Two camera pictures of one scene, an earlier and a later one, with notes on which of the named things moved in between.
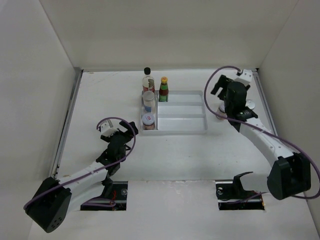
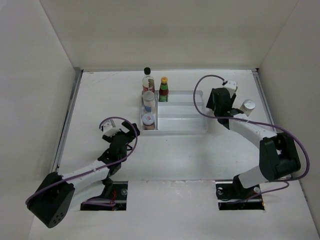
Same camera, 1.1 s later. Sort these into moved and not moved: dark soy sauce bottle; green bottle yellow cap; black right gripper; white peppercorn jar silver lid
Moved: black right gripper
Not moved: green bottle yellow cap; white peppercorn jar silver lid; dark soy sauce bottle
